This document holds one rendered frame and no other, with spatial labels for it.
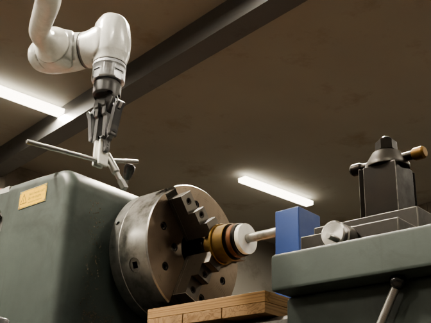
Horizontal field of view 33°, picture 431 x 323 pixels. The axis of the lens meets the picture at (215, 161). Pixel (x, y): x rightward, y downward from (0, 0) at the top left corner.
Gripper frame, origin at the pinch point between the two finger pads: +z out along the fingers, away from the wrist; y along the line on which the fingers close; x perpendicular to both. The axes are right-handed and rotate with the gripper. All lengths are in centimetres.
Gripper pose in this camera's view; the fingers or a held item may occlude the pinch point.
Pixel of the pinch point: (101, 154)
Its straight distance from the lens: 188.5
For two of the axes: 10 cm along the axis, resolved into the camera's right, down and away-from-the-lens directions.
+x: 6.6, 3.1, 6.8
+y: 7.5, -2.4, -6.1
